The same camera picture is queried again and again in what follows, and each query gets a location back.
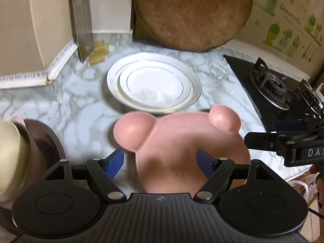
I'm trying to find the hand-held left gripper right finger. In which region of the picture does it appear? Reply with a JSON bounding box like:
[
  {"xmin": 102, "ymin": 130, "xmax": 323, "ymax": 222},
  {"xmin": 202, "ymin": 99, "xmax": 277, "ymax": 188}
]
[{"xmin": 194, "ymin": 149, "xmax": 270, "ymax": 203}]

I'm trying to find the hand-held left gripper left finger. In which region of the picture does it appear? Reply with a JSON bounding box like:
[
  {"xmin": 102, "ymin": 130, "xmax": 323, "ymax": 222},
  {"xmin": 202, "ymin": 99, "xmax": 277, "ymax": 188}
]
[{"xmin": 46, "ymin": 148, "xmax": 127, "ymax": 203}]

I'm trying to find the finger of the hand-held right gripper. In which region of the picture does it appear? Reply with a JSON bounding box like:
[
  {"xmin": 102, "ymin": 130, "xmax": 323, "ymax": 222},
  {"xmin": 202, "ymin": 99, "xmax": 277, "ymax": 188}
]
[
  {"xmin": 244, "ymin": 131, "xmax": 289, "ymax": 156},
  {"xmin": 273, "ymin": 118, "xmax": 324, "ymax": 135}
]

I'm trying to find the pink bear-shaped plate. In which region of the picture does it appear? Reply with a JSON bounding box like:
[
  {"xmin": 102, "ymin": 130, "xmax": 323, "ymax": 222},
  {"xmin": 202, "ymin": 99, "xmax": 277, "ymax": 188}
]
[{"xmin": 113, "ymin": 104, "xmax": 251, "ymax": 194}]

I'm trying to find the large white plate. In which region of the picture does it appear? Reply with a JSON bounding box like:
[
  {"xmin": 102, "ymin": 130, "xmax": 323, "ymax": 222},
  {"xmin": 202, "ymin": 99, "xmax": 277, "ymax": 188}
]
[{"xmin": 106, "ymin": 52, "xmax": 202, "ymax": 114}]

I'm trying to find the small white plate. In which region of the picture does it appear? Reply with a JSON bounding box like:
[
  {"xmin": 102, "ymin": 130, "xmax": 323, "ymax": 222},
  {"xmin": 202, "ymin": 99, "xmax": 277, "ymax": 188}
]
[{"xmin": 119, "ymin": 61, "xmax": 192, "ymax": 107}]

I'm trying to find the cream bowl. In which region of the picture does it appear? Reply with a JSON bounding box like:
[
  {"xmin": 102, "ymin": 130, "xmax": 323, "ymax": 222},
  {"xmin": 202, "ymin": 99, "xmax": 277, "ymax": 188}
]
[{"xmin": 0, "ymin": 121, "xmax": 32, "ymax": 203}]

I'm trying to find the person's right hand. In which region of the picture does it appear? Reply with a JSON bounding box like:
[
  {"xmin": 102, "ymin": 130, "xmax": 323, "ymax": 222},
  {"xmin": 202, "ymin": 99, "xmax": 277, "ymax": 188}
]
[{"xmin": 309, "ymin": 164, "xmax": 324, "ymax": 209}]

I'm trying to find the black stove burner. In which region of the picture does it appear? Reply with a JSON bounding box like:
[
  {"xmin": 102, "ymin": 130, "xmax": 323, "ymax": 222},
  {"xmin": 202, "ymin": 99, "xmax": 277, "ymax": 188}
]
[
  {"xmin": 249, "ymin": 57, "xmax": 292, "ymax": 111},
  {"xmin": 297, "ymin": 79, "xmax": 324, "ymax": 117}
]

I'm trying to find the white plastic bag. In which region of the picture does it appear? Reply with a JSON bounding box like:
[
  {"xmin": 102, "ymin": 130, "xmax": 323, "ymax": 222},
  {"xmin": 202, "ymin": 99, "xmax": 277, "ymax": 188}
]
[{"xmin": 289, "ymin": 173, "xmax": 320, "ymax": 208}]

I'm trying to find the black gas stove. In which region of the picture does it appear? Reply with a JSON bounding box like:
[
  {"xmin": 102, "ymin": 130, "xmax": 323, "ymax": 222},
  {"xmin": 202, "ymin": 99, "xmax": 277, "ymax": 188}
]
[{"xmin": 223, "ymin": 54, "xmax": 324, "ymax": 132}]

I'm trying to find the pink printed plate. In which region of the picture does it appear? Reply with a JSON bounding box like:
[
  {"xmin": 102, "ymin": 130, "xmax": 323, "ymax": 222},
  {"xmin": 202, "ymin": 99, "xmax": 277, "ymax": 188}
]
[{"xmin": 5, "ymin": 115, "xmax": 26, "ymax": 127}]

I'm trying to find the steel cleaver blade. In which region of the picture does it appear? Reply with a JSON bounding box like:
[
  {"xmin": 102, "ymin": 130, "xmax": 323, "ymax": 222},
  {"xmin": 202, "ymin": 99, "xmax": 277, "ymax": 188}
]
[{"xmin": 71, "ymin": 0, "xmax": 93, "ymax": 64}]

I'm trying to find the round wooden cutting board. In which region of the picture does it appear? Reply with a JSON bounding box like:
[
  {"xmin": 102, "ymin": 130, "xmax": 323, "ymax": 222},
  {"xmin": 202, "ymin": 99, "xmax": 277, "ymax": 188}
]
[{"xmin": 133, "ymin": 0, "xmax": 254, "ymax": 53}]

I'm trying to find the green plant wall sticker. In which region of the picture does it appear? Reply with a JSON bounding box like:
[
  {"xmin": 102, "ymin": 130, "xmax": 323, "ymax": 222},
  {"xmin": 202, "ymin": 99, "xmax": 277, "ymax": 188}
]
[{"xmin": 238, "ymin": 0, "xmax": 324, "ymax": 64}]

